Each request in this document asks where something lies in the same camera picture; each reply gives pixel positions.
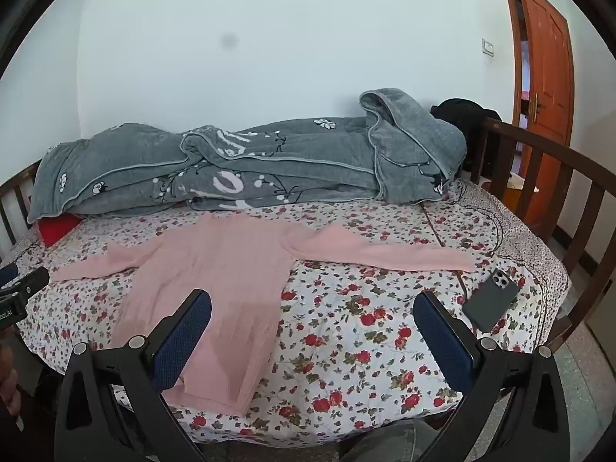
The person's grey trouser leg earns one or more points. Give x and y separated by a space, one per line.
385 442

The floral bed sheet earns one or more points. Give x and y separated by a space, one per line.
361 337

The orange wooden door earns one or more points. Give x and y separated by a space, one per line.
548 57

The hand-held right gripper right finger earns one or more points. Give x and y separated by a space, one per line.
440 341

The grey patterned blanket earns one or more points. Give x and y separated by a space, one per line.
288 163

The person's left hand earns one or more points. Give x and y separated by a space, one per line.
7 380

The dark grey smartphone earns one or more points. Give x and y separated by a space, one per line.
491 301

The red cloth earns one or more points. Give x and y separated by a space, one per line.
57 231

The pink knit sweater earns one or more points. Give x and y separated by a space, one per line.
216 274

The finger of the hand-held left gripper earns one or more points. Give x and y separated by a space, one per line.
31 281
8 273

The dark wooden bed headboard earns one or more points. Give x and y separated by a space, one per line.
9 187

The white light switch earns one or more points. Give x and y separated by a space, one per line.
488 47

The black garment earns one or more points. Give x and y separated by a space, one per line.
462 113

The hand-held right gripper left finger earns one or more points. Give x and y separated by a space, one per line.
185 337

